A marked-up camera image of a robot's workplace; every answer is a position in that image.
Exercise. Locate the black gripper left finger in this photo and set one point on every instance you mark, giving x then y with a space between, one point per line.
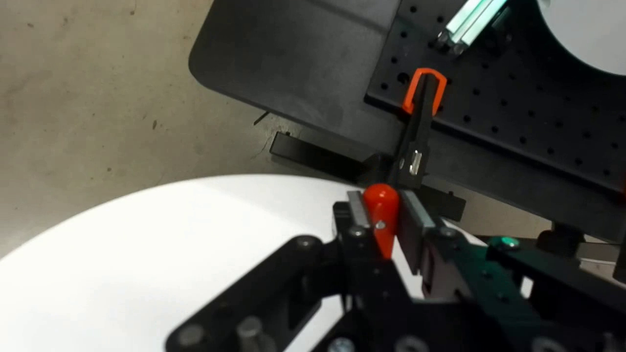
355 221

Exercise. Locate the aluminium extrusion bar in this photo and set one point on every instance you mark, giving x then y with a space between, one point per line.
470 21

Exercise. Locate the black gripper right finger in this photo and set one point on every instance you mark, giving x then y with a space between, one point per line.
423 234

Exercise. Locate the black cart platform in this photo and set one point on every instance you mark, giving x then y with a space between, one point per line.
294 58

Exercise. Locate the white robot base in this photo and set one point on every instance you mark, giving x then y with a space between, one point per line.
588 31

